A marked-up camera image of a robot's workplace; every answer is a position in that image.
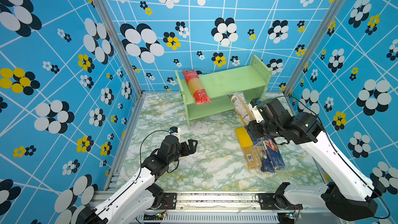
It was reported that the red spaghetti package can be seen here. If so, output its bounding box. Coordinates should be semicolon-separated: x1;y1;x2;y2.
182;69;211;105

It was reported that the clear blue-label spaghetti package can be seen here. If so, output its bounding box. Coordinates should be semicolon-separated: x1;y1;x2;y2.
228;92;256;126

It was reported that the yellow spaghetti package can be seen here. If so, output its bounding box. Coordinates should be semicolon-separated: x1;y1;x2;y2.
235;127;262;170

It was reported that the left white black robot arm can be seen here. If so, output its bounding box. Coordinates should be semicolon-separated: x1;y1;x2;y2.
71;134;198;224

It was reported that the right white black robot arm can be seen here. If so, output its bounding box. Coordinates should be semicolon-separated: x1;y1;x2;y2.
248;98;383;222

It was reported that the dark blue Barilla spaghetti package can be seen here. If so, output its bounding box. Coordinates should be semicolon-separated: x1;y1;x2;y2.
264;136;286;170

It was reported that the left green circuit board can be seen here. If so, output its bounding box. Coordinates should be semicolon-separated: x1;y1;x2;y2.
143;212;167;221

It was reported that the green circuit board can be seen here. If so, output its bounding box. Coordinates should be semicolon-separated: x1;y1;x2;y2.
143;212;167;221
278;213;299;224

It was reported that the green two-tier wooden shelf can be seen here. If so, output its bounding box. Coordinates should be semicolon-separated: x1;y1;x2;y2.
175;55;272;124

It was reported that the right green circuit board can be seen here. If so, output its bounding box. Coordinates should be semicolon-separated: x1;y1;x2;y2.
278;213;299;224

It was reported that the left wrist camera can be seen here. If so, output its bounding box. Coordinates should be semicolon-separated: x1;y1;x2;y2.
169;127;180;141

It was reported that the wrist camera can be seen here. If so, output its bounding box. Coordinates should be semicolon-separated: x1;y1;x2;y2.
249;98;264;123
169;127;180;141

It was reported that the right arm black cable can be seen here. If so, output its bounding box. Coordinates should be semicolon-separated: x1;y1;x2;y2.
279;94;391;220

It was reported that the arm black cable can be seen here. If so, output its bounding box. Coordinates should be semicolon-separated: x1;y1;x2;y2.
129;130;181;190
279;94;391;220

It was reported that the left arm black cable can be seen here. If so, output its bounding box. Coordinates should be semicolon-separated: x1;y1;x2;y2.
129;130;181;190

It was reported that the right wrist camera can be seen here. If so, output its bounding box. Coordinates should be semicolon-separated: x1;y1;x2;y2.
249;98;264;123

